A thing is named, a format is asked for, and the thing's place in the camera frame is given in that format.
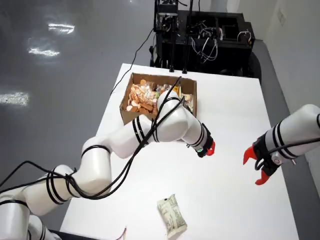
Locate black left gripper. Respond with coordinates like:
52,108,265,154
195,122,217,158

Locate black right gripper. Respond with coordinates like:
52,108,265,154
242,136,285,186

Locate cream printed snack packet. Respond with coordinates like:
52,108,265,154
156,193,188,239

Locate pale snack packet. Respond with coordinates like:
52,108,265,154
180,92,195,112

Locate dark wrapped snack packet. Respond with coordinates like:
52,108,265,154
156,83,173,93

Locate brown cardboard box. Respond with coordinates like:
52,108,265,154
119,72,198,126

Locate orange cracker bag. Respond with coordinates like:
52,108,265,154
126,83,160,115

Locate clear bag round crackers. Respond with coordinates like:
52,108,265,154
138,78,155,90

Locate black clamped pole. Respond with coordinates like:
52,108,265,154
168,29,176,74
181,0,195,75

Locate black equipment cart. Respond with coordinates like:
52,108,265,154
149,0,263,78

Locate black electronics box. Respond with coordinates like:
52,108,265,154
154,0,180,33

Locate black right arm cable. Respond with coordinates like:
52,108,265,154
254,136,320,171

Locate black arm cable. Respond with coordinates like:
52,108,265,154
254,136,320,171
0,76,187,201

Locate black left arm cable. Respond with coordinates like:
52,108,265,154
0,76,187,201

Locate white cable bundle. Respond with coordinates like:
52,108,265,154
189,21,219,63

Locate short white cable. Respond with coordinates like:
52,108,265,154
236,29,252,43

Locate thin black floor cable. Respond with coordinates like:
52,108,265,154
110,26,155,95

